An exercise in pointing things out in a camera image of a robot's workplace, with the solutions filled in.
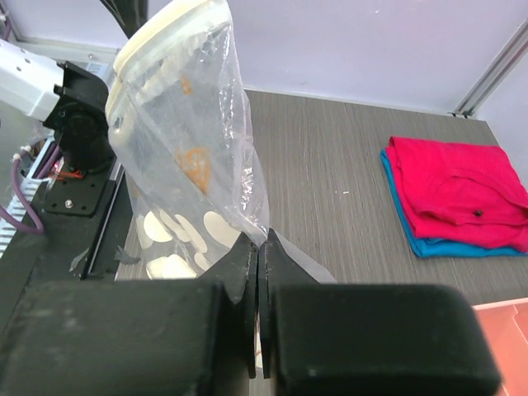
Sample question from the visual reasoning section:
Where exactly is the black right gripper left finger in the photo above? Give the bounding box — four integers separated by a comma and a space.
1, 236, 257, 395

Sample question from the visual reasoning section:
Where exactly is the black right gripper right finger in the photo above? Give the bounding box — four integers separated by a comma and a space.
257, 232, 501, 395

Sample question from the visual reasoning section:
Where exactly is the clear polka dot zip bag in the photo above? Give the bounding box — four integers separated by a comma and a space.
104, 0, 336, 290

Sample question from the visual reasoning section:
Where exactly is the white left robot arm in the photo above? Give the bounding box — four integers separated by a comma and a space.
1, 40, 115, 172

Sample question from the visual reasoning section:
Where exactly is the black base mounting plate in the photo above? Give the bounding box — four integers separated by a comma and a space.
1, 177, 132, 328

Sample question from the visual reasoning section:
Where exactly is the blue folded shirt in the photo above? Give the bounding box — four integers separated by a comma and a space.
379, 148, 528, 259

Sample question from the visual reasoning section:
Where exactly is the pink divided tray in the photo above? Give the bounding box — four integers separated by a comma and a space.
474, 298, 527, 395

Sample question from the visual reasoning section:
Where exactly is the red folded shirt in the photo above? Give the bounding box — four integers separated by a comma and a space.
385, 136, 527, 253

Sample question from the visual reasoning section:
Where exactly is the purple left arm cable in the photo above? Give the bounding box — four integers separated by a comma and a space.
0, 152, 45, 234

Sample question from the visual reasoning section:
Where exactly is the white slotted cable duct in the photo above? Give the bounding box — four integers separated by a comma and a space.
1, 136, 60, 256

